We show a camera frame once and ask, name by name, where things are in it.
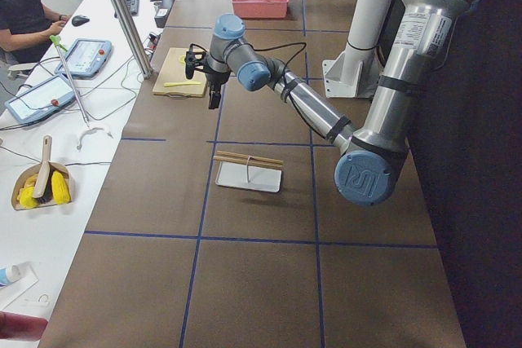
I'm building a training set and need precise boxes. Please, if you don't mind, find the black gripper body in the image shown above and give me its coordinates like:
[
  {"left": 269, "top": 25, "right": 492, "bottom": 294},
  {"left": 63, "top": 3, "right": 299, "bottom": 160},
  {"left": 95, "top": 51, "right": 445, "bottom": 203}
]
[{"left": 203, "top": 65, "right": 231, "bottom": 90}]

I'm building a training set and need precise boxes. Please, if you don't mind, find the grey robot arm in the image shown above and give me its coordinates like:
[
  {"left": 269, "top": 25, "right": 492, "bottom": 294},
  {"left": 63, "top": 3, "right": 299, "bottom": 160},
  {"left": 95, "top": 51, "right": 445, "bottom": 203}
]
[{"left": 200, "top": 0, "right": 476, "bottom": 205}]

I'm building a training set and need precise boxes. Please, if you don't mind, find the pink plastic bin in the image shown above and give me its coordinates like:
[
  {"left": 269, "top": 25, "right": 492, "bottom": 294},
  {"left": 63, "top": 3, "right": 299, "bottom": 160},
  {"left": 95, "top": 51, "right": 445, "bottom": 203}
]
[{"left": 232, "top": 0, "right": 289, "bottom": 19}]

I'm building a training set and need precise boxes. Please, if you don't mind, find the bamboo cutting board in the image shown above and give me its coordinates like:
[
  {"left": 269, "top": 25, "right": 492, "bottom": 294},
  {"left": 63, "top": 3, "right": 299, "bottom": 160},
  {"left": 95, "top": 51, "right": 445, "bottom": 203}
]
[{"left": 153, "top": 47, "right": 206, "bottom": 98}]

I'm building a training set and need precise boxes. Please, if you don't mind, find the yellow plastic knife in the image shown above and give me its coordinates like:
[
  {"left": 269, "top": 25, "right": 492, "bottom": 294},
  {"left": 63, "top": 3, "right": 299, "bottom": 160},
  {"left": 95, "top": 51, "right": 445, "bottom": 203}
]
[{"left": 163, "top": 81, "right": 201, "bottom": 87}]

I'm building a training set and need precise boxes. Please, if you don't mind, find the wooden towel rack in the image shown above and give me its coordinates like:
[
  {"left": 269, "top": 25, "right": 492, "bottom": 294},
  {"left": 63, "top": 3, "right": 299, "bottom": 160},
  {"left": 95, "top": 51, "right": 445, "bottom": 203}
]
[{"left": 213, "top": 151, "right": 284, "bottom": 181}]

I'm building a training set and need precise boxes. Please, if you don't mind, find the white metal tray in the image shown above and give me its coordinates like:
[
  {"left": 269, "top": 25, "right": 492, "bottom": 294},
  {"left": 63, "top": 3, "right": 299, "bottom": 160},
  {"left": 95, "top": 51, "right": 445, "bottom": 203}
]
[{"left": 215, "top": 162, "right": 282, "bottom": 193}]

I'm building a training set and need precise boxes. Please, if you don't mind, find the far teach pendant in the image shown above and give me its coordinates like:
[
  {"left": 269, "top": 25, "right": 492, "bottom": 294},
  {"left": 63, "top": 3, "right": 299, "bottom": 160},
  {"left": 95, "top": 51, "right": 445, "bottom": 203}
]
[{"left": 59, "top": 38, "right": 113, "bottom": 79}]

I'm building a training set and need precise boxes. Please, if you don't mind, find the teach pendant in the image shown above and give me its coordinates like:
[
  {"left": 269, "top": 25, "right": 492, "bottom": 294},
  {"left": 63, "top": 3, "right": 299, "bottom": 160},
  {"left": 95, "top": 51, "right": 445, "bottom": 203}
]
[
  {"left": 59, "top": 38, "right": 113, "bottom": 79},
  {"left": 5, "top": 75, "right": 75, "bottom": 124}
]

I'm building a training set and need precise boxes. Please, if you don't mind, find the white mounting pillar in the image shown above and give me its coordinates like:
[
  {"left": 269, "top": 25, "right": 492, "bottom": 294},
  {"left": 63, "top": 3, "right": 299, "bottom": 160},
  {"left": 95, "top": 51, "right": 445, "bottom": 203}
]
[{"left": 322, "top": 0, "right": 392, "bottom": 98}]

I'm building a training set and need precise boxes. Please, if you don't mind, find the black computer mouse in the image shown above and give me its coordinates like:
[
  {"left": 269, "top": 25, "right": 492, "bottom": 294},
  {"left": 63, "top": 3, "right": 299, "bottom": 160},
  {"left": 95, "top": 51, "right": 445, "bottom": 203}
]
[{"left": 71, "top": 15, "right": 90, "bottom": 27}]

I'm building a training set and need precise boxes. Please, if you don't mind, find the near teach pendant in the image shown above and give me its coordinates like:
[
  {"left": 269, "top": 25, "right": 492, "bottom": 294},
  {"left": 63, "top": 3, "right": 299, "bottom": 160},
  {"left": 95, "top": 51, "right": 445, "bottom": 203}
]
[{"left": 5, "top": 75, "right": 75, "bottom": 124}]

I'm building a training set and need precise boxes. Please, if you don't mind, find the seated person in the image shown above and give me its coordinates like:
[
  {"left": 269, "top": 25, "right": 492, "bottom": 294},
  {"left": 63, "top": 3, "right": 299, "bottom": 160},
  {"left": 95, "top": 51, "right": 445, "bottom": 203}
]
[{"left": 1, "top": 0, "right": 71, "bottom": 63}]

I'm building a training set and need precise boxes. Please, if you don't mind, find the beige hand brush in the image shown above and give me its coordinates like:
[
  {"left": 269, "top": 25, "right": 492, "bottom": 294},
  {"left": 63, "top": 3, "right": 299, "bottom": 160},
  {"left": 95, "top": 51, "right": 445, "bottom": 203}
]
[{"left": 33, "top": 135, "right": 52, "bottom": 204}]

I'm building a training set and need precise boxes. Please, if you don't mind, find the yellow cloth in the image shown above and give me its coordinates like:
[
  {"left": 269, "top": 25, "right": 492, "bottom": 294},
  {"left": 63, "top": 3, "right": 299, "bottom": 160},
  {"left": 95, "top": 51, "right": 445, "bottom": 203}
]
[{"left": 15, "top": 170, "right": 72, "bottom": 209}]

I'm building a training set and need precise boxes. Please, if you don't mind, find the beige dustpan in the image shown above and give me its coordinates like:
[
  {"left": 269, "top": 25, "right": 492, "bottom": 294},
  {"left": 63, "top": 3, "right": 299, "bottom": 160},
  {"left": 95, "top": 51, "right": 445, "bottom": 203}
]
[{"left": 11, "top": 162, "right": 73, "bottom": 210}]

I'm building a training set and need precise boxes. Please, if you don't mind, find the white blue tube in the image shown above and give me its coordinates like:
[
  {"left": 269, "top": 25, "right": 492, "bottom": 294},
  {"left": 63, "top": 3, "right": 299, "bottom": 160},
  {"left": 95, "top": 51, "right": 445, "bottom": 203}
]
[{"left": 0, "top": 265, "right": 22, "bottom": 288}]

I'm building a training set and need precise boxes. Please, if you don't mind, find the dark red object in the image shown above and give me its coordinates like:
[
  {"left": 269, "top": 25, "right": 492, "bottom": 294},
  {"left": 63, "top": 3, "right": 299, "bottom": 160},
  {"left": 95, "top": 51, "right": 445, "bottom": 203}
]
[{"left": 1, "top": 311, "right": 48, "bottom": 341}]

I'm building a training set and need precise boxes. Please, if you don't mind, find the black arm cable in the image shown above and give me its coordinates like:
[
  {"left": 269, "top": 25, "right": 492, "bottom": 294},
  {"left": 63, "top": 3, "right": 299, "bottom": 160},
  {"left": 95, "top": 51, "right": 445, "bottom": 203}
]
[{"left": 252, "top": 41, "right": 307, "bottom": 92}]

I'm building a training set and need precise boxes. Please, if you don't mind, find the aluminium frame post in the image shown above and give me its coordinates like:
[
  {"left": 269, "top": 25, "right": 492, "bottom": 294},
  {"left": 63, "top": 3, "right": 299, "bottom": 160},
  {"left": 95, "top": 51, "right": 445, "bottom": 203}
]
[{"left": 111, "top": 0, "right": 153, "bottom": 80}]

